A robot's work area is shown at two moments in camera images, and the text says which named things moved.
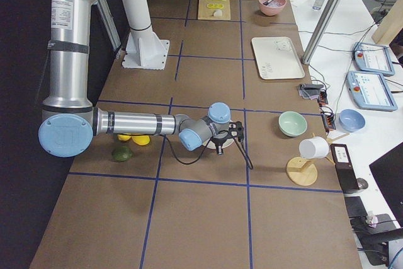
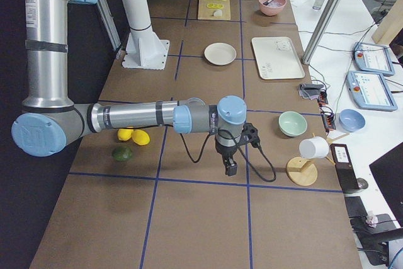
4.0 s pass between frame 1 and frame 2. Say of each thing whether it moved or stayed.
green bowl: stayed
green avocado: stayed
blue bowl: stayed
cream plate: moved
